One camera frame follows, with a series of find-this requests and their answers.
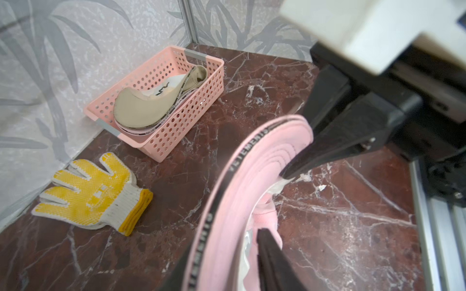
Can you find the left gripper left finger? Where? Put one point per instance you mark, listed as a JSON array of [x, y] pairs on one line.
[[175, 280]]

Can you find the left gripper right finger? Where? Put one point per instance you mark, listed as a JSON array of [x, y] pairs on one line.
[[274, 270]]

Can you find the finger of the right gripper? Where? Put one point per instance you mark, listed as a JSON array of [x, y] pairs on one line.
[[366, 126], [329, 96]]

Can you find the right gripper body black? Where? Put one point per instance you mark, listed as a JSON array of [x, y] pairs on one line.
[[426, 133]]

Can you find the pink baseball cap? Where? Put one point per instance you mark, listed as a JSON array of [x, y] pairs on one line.
[[223, 255]]

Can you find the beige baseball cap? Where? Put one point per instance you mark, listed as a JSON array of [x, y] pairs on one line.
[[142, 112]]

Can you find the yellow white work glove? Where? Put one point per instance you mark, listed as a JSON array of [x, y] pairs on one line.
[[91, 197]]

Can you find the pink plastic basket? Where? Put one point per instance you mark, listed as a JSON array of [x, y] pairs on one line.
[[171, 61]]

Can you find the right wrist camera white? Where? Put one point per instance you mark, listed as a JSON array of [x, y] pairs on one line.
[[372, 34]]

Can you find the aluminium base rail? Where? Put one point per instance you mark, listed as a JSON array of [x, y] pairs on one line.
[[442, 234]]

